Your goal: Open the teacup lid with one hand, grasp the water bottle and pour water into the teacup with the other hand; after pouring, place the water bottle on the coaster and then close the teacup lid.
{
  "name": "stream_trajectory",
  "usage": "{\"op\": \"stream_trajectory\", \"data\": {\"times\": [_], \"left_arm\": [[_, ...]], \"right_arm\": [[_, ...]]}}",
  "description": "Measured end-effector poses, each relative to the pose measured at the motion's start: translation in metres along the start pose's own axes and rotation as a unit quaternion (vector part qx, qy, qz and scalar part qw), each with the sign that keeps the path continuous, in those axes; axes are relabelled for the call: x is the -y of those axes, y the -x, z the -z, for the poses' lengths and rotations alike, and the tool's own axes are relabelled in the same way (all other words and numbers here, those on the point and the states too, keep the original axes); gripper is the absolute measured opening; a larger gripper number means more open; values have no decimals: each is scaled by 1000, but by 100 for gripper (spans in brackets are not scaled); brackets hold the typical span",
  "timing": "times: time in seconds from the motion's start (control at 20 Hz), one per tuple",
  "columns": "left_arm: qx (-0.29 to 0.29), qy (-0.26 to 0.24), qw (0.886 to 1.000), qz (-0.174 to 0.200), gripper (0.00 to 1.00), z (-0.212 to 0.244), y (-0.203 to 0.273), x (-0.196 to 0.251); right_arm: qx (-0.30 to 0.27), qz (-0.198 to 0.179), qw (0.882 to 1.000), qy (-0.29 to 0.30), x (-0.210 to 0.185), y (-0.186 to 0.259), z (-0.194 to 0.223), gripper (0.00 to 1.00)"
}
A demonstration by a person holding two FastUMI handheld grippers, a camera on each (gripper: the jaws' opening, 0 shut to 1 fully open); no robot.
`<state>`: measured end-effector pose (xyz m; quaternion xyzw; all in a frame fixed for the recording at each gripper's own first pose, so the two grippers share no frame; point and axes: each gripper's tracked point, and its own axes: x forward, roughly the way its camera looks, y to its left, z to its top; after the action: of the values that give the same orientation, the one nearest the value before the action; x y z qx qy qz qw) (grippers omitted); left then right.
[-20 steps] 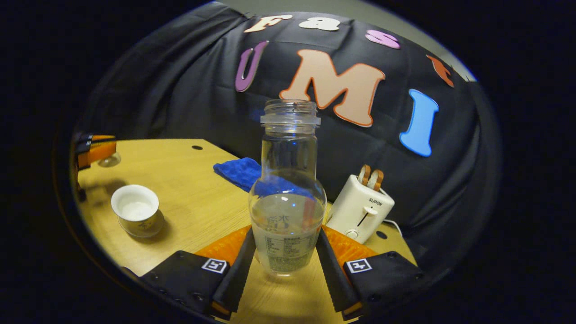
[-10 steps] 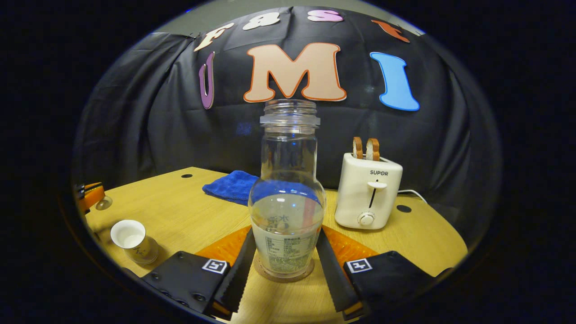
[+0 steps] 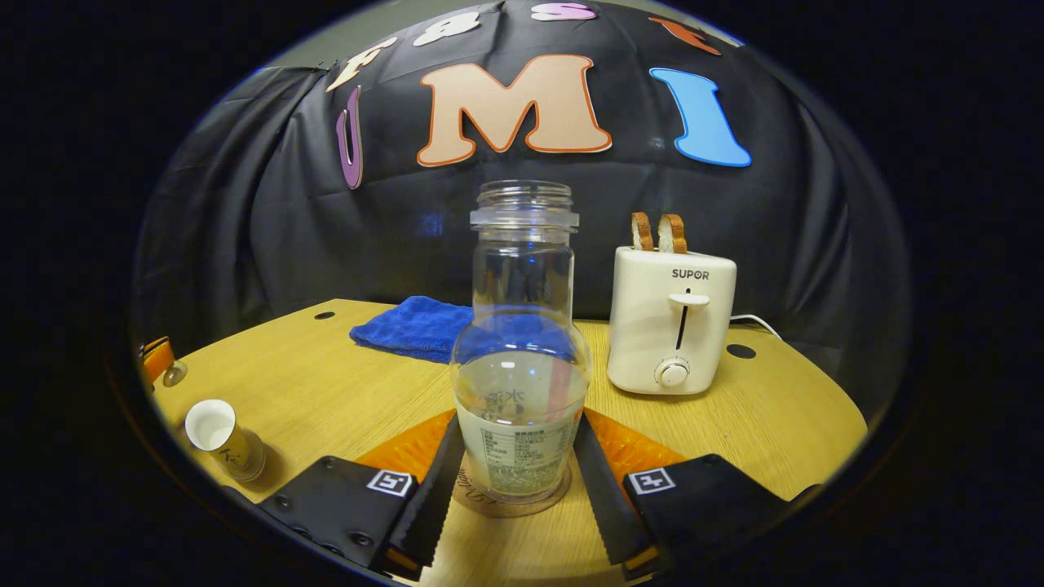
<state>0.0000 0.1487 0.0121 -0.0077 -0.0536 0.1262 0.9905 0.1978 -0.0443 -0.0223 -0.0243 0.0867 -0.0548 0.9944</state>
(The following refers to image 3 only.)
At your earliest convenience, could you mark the white toaster cable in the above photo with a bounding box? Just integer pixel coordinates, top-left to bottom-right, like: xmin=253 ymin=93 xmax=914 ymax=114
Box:
xmin=728 ymin=314 xmax=784 ymax=342

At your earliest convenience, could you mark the white toaster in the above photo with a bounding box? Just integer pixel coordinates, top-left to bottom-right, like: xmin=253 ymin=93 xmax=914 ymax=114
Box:
xmin=607 ymin=246 xmax=738 ymax=397

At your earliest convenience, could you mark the black backdrop cloth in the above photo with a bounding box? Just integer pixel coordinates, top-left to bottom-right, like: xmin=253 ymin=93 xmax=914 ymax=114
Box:
xmin=130 ymin=0 xmax=910 ymax=417

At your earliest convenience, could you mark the blue folded towel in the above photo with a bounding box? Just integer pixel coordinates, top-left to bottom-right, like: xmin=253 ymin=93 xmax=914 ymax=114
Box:
xmin=349 ymin=295 xmax=478 ymax=364

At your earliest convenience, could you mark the round brown coaster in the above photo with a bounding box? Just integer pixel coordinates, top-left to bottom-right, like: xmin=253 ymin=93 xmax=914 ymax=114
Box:
xmin=453 ymin=465 xmax=572 ymax=519

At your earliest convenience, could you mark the clear plastic water bottle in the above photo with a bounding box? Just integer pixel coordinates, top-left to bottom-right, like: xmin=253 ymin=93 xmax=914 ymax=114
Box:
xmin=450 ymin=180 xmax=592 ymax=506

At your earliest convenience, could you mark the yellow white teacup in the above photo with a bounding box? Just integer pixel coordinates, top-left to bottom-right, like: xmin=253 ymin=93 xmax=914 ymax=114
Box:
xmin=184 ymin=399 xmax=267 ymax=483

